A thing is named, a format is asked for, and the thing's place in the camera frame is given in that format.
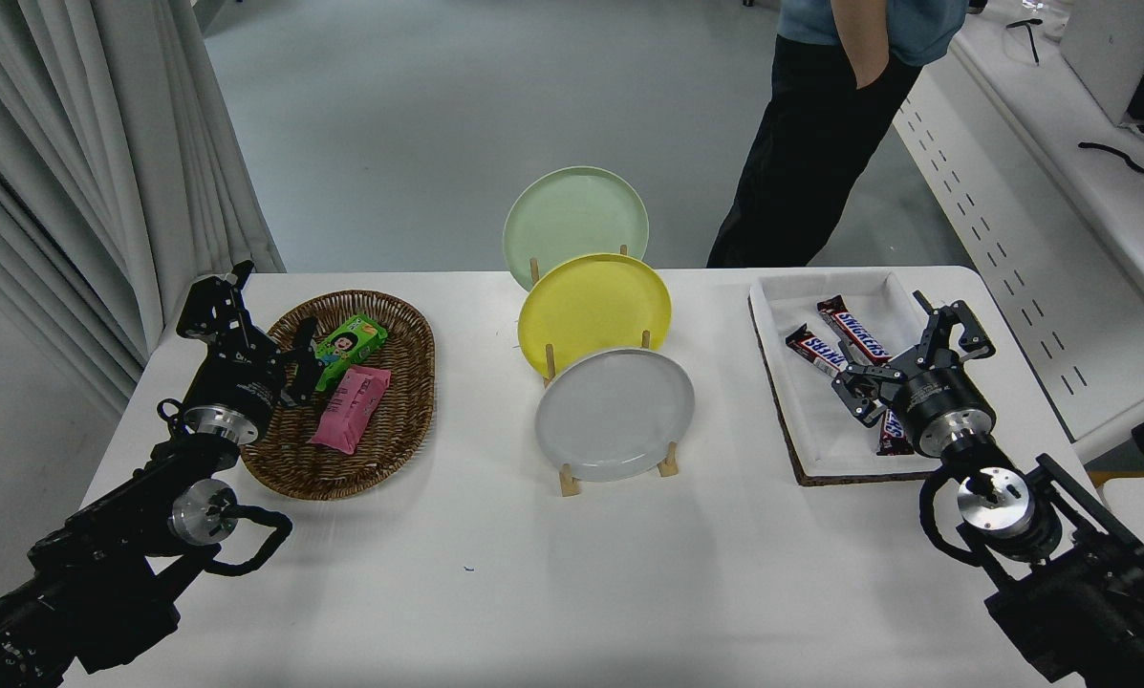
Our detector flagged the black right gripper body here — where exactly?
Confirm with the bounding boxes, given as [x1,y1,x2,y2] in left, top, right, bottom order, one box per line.
[891,366,996,451]

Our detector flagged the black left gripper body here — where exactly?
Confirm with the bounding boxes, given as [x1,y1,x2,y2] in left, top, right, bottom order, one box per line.
[184,350,289,431]

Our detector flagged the grey plate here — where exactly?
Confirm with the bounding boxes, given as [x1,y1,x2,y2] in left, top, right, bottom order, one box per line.
[534,347,696,483]

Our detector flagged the wooden plate rack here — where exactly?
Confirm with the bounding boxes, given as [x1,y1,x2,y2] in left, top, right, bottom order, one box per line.
[529,244,680,498]

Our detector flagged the yellow plate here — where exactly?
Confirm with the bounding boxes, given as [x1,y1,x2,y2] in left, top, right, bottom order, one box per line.
[518,252,673,380]

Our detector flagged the pale green plate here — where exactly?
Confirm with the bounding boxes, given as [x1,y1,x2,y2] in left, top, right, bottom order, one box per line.
[503,166,650,292]

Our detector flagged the green snack pack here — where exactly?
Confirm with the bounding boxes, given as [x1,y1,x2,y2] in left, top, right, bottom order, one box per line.
[313,312,389,393]

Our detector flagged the pink snack pack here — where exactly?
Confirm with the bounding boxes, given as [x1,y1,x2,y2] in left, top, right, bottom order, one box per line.
[308,365,392,455]

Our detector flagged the white tray with cork rim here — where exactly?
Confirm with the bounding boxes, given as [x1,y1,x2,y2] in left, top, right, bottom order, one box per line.
[748,269,955,487]

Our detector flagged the brown wicker basket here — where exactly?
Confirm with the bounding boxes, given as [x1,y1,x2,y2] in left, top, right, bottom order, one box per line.
[240,290,437,502]

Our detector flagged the long white side table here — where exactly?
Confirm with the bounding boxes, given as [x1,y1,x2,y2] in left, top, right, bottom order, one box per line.
[892,0,1144,466]

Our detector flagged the white curtain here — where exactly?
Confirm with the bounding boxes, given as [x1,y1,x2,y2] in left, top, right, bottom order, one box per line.
[0,0,287,421]

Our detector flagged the person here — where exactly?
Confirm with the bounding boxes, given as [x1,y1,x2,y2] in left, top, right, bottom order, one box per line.
[705,0,969,269]

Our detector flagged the black glasses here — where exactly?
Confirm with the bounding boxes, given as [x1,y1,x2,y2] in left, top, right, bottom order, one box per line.
[1005,17,1046,66]

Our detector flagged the silver laptop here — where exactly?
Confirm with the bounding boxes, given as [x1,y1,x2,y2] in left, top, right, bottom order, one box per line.
[1059,0,1144,132]

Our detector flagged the black cable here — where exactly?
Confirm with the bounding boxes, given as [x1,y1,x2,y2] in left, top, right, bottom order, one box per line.
[1078,141,1144,176]

